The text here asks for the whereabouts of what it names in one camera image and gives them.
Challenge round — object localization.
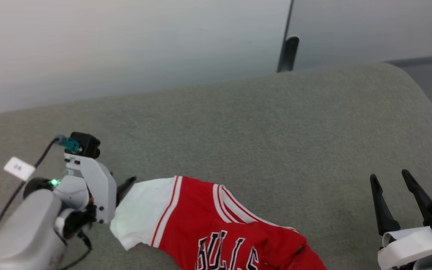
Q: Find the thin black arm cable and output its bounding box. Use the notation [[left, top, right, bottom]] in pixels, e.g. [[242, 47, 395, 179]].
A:
[[0, 137, 61, 259]]

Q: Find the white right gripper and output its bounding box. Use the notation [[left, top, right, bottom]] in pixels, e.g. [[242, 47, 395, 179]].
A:
[[370, 169, 432, 270]]

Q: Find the white cable label tag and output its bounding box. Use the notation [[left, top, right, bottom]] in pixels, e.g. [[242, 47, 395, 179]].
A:
[[4, 156, 36, 181]]

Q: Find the teal cable connector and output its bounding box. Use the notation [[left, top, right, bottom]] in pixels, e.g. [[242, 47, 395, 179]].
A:
[[56, 135, 80, 153]]

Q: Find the black door stop post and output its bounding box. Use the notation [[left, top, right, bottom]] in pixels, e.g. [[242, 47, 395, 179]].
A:
[[277, 36, 300, 73]]

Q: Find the red basketball jersey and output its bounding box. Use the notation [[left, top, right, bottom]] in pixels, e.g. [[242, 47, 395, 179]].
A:
[[110, 175, 327, 270]]

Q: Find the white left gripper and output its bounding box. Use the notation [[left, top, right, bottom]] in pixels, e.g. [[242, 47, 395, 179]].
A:
[[64, 153, 137, 224]]

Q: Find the dark wall panel strip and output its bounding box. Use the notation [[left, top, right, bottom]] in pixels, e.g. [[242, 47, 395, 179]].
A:
[[276, 0, 295, 73]]

